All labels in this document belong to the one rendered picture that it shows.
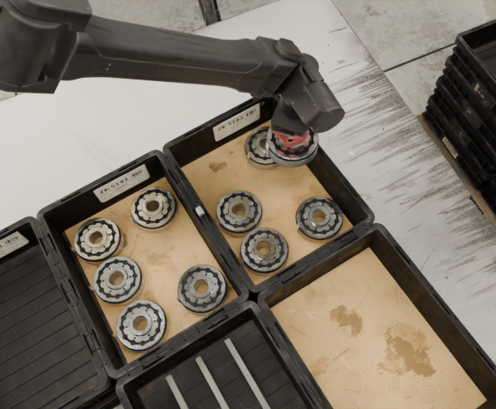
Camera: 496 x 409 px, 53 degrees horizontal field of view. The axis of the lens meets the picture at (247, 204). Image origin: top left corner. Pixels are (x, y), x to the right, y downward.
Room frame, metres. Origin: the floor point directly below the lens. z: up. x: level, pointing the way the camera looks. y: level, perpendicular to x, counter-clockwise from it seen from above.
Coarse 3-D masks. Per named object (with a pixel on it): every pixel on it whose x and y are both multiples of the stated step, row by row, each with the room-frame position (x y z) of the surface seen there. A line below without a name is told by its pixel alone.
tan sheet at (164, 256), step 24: (96, 216) 0.50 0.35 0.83; (120, 216) 0.49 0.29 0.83; (72, 240) 0.45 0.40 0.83; (96, 240) 0.44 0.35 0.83; (144, 240) 0.43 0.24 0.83; (168, 240) 0.42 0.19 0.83; (192, 240) 0.41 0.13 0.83; (144, 264) 0.37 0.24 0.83; (168, 264) 0.36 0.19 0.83; (192, 264) 0.36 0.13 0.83; (216, 264) 0.35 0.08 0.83; (144, 288) 0.31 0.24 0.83; (168, 288) 0.31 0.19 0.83; (168, 312) 0.26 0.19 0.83; (168, 336) 0.21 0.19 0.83
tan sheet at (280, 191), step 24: (240, 144) 0.65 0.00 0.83; (192, 168) 0.60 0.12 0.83; (216, 168) 0.59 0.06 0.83; (240, 168) 0.58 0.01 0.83; (288, 168) 0.57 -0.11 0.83; (216, 192) 0.52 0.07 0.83; (264, 192) 0.51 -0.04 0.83; (288, 192) 0.50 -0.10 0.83; (312, 192) 0.50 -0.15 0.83; (216, 216) 0.46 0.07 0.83; (264, 216) 0.45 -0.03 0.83; (288, 216) 0.44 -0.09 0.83; (240, 240) 0.40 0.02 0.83; (288, 240) 0.39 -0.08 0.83; (288, 264) 0.33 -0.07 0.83
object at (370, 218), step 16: (224, 112) 0.68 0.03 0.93; (176, 144) 0.61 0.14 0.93; (336, 176) 0.48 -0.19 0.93; (192, 192) 0.48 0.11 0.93; (352, 192) 0.44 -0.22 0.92; (368, 208) 0.40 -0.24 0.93; (208, 224) 0.40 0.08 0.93; (368, 224) 0.36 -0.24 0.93; (224, 240) 0.36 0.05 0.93; (336, 240) 0.34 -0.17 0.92; (304, 256) 0.31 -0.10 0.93; (240, 272) 0.29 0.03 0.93; (288, 272) 0.28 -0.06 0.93; (256, 288) 0.26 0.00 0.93
